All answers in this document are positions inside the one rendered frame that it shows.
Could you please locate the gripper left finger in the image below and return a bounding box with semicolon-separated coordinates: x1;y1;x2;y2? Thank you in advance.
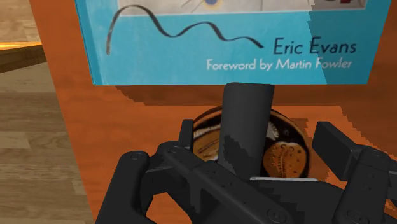
94;118;295;224

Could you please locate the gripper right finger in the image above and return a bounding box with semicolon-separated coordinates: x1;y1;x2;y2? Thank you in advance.
311;121;397;224

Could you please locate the orange wooden table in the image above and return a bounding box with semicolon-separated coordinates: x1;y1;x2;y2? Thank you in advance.
29;0;397;224

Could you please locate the brown patterned round plate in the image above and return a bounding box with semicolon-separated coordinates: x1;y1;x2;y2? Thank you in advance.
192;105;311;179

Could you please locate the black cylinder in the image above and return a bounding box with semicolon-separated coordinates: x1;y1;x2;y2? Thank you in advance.
216;81;275;181

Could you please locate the blue book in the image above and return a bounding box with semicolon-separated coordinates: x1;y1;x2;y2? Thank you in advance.
74;0;392;86

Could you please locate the brown wooden bench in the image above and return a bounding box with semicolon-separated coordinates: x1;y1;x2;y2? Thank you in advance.
0;41;47;74

